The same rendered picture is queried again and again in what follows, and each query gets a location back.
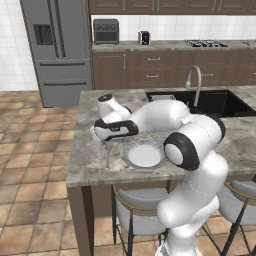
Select grey curved tap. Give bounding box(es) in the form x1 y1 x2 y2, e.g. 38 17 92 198
184 64 203 109

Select brown base cupboards run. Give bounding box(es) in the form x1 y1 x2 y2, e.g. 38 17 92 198
91 49 256 91

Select grey upholstered stool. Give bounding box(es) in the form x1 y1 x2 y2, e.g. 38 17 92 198
111 184 170 256
215 174 256 256

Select black sink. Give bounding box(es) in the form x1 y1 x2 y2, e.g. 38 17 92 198
145 89 256 119

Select grey steel fridge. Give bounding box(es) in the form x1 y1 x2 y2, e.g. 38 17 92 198
20 0 93 109

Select dark grey toaster oven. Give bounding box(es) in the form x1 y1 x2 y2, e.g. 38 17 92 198
92 18 120 46

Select grey metal fork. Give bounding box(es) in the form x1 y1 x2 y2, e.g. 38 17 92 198
103 140 114 169

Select brown wall cupboards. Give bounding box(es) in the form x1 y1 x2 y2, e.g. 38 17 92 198
87 0 256 16

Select grey rimmed white plate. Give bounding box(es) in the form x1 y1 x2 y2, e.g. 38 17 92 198
120 141 168 170

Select black gas hob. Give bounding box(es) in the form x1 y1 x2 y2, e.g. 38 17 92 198
184 38 230 48

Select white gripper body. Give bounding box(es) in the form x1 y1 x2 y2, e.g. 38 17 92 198
89 125 114 143

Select brown kitchen island base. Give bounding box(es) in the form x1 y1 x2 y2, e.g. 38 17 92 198
66 179 183 256

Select black and white toaster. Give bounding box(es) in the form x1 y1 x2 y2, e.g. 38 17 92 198
137 30 151 46

